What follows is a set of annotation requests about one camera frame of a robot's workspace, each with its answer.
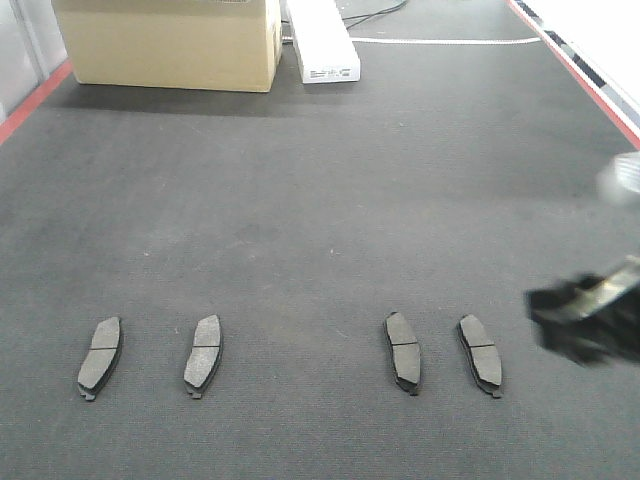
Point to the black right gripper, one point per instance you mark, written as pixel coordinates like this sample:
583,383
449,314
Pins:
589,319

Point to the grey brake pad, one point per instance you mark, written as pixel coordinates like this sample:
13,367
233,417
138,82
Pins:
101,358
482,354
405,353
204,357

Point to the black conveyor belt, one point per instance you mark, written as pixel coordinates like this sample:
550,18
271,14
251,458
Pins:
448,181

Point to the long white box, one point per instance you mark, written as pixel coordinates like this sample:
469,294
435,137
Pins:
323,47

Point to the cardboard box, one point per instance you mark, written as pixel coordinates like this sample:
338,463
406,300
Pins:
205,45

